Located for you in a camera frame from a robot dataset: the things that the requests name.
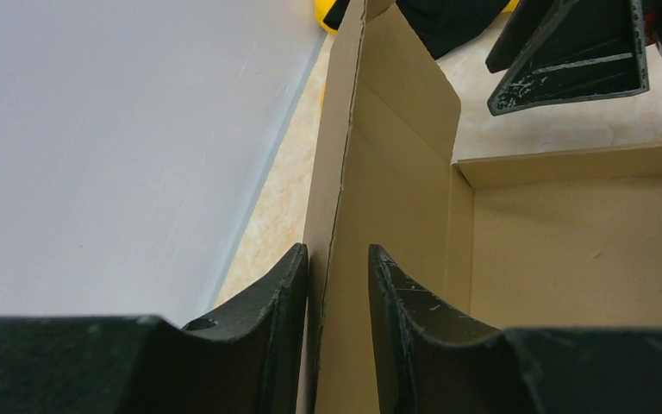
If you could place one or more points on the brown cardboard box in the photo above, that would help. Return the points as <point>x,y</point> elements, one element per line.
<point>568,239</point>

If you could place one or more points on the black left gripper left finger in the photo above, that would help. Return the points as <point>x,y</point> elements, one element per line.
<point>242,357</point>

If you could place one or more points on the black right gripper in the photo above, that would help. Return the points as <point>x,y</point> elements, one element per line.
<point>563,52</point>

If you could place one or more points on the yellow cloth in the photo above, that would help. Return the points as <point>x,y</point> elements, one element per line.
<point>322,9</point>

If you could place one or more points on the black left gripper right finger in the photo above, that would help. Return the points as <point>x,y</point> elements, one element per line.
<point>433,358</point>

